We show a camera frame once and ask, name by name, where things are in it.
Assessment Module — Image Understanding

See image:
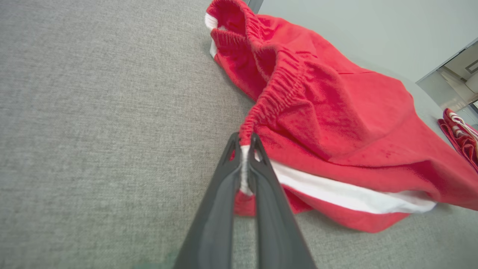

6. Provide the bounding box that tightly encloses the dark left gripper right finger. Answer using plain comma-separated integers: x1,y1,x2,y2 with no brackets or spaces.
248,133,318,269

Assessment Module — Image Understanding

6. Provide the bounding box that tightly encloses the red shorts white stripe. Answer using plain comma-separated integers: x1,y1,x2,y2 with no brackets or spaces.
205,0,478,234

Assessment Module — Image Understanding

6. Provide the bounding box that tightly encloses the grey fabric sofa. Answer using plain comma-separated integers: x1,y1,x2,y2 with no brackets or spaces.
0,0,478,269

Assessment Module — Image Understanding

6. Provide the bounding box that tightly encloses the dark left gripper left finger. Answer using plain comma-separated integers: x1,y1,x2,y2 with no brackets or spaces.
174,132,243,269

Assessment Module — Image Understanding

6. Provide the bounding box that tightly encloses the red and white shirt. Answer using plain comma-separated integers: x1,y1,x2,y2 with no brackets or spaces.
438,108,478,173

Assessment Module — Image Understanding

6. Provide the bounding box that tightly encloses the white partition panel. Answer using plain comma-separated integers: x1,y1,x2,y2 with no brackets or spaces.
258,0,478,83

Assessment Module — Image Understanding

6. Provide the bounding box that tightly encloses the grey partition post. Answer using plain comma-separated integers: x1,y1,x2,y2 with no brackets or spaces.
245,0,264,14

